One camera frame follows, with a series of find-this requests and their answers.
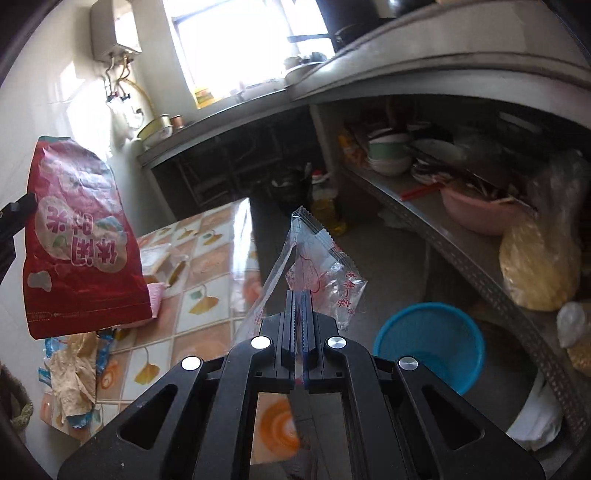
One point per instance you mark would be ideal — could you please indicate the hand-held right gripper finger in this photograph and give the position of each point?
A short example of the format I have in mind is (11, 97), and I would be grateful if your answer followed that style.
(298, 323)
(308, 323)

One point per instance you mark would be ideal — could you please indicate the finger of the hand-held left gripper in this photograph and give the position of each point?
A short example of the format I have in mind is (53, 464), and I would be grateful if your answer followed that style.
(14, 212)

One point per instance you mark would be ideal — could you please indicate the clear plastic wrapper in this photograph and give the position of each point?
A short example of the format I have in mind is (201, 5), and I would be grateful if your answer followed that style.
(323, 272)

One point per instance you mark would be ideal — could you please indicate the red snack bag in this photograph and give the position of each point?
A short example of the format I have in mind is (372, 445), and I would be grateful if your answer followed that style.
(78, 230)

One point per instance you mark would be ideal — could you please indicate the blue plastic basket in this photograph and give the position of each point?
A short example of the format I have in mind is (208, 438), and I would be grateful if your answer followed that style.
(429, 332)

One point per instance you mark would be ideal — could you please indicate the blue plastic wrapper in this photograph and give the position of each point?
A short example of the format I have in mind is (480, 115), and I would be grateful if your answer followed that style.
(105, 355)

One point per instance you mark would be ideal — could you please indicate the patterned tablecloth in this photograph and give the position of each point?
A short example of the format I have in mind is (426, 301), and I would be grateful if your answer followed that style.
(203, 272)

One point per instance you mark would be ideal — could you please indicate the cooking oil bottle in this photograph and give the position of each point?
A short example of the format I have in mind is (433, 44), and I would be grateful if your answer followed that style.
(328, 207)

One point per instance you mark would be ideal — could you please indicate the black pot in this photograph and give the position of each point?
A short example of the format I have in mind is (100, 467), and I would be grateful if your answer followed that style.
(291, 191)

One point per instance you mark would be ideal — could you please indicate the metal shelf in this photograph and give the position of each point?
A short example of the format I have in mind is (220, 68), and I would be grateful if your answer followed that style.
(466, 258)

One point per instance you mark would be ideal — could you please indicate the crumpled brown paper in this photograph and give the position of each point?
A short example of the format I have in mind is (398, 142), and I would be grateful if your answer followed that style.
(69, 374)

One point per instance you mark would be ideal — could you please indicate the water heater pipes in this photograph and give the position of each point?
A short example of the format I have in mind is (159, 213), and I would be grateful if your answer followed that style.
(121, 78)

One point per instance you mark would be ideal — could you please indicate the orange snack packet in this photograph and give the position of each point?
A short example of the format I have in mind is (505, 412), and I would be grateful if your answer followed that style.
(353, 147)

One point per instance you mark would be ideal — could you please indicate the stack of bowls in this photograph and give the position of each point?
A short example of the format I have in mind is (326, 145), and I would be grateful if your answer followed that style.
(388, 154)

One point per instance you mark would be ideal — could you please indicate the copper cup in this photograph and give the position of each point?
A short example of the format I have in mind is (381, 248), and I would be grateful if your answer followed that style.
(178, 122)

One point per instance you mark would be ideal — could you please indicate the pink plastic basin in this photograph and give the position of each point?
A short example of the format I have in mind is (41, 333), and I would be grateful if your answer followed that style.
(480, 212)

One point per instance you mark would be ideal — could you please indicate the white water heater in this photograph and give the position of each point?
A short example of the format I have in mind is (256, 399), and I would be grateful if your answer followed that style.
(113, 30)

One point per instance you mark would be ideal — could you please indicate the stack of plates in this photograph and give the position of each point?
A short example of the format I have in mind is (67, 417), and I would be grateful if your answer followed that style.
(438, 150)

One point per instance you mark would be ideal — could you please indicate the yellow box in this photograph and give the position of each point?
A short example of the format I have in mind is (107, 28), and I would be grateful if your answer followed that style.
(204, 98)

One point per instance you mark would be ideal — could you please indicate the bag of yellow grain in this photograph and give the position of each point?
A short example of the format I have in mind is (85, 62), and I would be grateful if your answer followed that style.
(540, 263)

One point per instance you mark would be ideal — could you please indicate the white paper sheet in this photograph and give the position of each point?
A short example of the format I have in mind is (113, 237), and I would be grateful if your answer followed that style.
(535, 420)

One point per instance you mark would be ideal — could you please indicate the small clear plastic bag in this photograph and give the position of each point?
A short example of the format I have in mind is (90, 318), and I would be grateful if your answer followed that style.
(572, 327)

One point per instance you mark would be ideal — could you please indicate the window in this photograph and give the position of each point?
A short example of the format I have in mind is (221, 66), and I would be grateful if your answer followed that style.
(240, 41)

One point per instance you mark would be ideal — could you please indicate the concrete counter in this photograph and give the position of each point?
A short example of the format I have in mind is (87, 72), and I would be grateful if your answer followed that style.
(415, 60)

